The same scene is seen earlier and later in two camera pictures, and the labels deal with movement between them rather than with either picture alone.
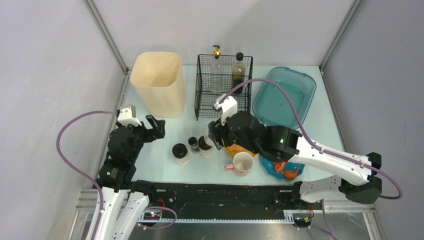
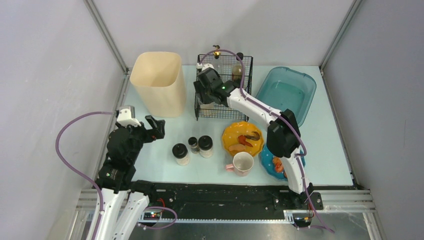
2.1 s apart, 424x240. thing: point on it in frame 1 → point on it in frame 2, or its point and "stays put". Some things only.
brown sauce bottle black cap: [238, 73] stays put
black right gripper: [216, 133] → [201, 88]
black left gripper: [144, 131] stays put
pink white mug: [242, 163] stays put
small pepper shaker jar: [195, 147] stays put
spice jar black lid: [205, 150] → [207, 109]
